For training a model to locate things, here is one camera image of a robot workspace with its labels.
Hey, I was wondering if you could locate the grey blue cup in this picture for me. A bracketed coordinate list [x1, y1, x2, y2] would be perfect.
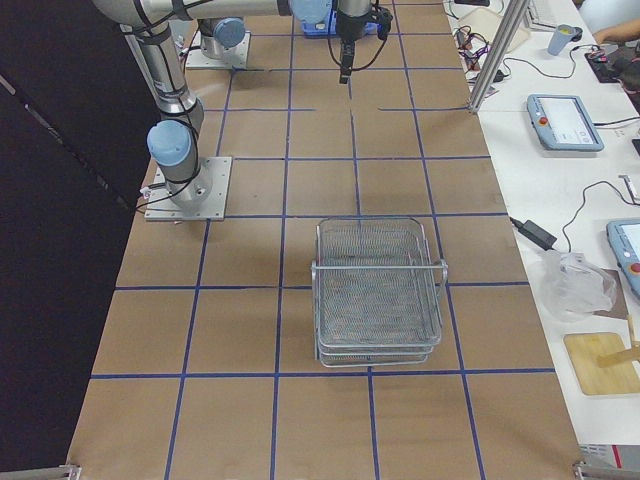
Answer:
[546, 24, 576, 56]

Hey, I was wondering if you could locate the wooden board stand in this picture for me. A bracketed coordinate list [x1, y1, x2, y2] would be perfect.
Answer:
[563, 315, 639, 396]

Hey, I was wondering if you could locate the aluminium frame post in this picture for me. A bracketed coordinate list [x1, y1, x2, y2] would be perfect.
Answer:
[468, 0, 529, 114]

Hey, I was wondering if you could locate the clear plastic bag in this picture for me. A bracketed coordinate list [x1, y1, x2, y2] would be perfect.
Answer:
[539, 250, 618, 315]

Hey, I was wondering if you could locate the teach pendant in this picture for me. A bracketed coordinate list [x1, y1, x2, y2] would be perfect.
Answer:
[526, 94, 604, 152]
[606, 218, 640, 298]

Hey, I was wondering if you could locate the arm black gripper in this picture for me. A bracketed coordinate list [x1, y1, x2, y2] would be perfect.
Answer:
[335, 0, 370, 84]

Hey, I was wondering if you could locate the wire mesh shelf rack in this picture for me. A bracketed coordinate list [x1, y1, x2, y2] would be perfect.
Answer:
[311, 217, 448, 368]

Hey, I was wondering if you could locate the near teach pendant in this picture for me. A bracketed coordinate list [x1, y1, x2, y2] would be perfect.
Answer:
[606, 218, 640, 298]

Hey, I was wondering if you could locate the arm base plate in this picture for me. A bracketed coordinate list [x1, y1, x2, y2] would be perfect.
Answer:
[186, 31, 251, 70]
[142, 157, 233, 221]

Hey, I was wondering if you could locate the far teach pendant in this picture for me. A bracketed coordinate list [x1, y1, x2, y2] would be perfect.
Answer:
[526, 94, 604, 152]

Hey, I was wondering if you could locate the blue plastic tray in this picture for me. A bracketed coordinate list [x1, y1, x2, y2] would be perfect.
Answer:
[300, 11, 336, 38]

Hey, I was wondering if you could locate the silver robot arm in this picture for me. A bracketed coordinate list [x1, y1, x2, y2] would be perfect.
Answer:
[95, 1, 391, 207]
[198, 17, 247, 59]

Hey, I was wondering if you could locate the black power adapter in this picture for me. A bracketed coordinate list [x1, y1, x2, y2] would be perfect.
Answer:
[514, 220, 557, 251]

